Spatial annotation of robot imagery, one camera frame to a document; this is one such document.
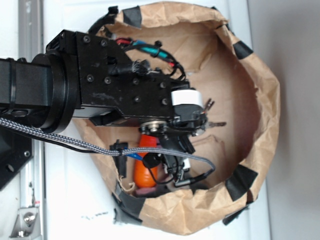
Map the silver corner bracket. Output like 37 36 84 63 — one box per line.
9 207 42 240

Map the silver key bunch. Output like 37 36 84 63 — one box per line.
203 98 227 129

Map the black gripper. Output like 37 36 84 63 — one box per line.
46 30 207 154

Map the grey braided cable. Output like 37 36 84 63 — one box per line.
0 117 216 188

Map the brown paper bag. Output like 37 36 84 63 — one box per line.
71 1 281 237

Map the dark grey pink toy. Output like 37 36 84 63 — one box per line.
133 182 209 198

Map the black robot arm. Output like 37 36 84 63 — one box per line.
0 30 208 153

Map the orange plastic carrot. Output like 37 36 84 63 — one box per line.
133 134 157 188

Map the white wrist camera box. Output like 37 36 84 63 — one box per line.
171 89 204 108

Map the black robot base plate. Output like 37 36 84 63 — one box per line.
0 127 33 191

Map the aluminium frame rail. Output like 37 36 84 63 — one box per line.
18 0 47 240

